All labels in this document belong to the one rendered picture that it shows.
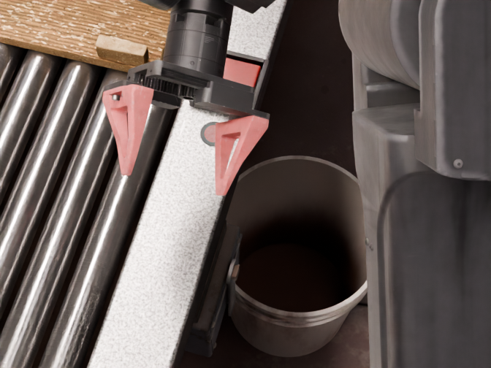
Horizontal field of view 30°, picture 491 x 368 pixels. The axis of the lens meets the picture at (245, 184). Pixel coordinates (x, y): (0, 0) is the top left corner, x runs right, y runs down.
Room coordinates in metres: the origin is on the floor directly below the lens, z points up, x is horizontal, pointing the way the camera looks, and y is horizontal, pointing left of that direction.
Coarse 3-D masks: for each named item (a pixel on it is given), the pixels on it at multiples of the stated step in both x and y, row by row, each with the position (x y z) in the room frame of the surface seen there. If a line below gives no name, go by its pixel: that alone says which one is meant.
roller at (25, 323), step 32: (96, 96) 0.54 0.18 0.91; (96, 128) 0.49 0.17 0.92; (96, 160) 0.45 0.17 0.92; (64, 192) 0.41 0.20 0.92; (96, 192) 0.42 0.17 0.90; (64, 224) 0.37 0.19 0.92; (32, 256) 0.34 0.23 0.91; (64, 256) 0.34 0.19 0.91; (32, 288) 0.30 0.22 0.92; (32, 320) 0.27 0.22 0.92; (0, 352) 0.23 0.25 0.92; (32, 352) 0.24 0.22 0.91
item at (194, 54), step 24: (192, 24) 0.47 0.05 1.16; (216, 24) 0.48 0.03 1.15; (168, 48) 0.46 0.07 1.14; (192, 48) 0.45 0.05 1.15; (216, 48) 0.46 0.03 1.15; (144, 72) 0.43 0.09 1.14; (168, 72) 0.42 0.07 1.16; (192, 72) 0.43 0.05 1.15; (216, 72) 0.44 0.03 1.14; (192, 96) 0.42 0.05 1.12
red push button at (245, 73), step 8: (232, 64) 0.58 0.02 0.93; (240, 64) 0.58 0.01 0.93; (248, 64) 0.58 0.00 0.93; (224, 72) 0.56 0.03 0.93; (232, 72) 0.56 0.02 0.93; (240, 72) 0.56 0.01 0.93; (248, 72) 0.56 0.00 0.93; (256, 72) 0.57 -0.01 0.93; (232, 80) 0.55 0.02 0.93; (240, 80) 0.55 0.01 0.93; (248, 80) 0.55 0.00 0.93; (256, 80) 0.56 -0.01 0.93
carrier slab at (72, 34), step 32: (0, 0) 0.65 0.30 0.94; (32, 0) 0.65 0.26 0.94; (64, 0) 0.66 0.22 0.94; (96, 0) 0.66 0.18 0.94; (128, 0) 0.66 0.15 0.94; (0, 32) 0.61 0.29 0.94; (32, 32) 0.61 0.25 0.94; (64, 32) 0.61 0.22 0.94; (96, 32) 0.61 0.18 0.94; (128, 32) 0.61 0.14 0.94; (160, 32) 0.61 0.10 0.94; (96, 64) 0.57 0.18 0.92; (128, 64) 0.57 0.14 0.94
